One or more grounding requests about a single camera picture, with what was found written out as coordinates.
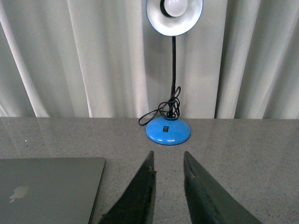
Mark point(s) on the white curtain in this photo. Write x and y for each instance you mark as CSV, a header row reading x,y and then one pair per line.
x,y
102,58

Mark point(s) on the blue desk lamp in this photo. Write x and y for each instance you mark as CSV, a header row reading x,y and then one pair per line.
x,y
171,18

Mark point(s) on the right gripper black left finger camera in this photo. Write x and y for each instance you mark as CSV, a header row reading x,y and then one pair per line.
x,y
136,205

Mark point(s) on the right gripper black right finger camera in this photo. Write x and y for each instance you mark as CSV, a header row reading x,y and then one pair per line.
x,y
208,201

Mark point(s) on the grey laptop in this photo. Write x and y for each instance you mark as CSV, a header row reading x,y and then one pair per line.
x,y
49,190

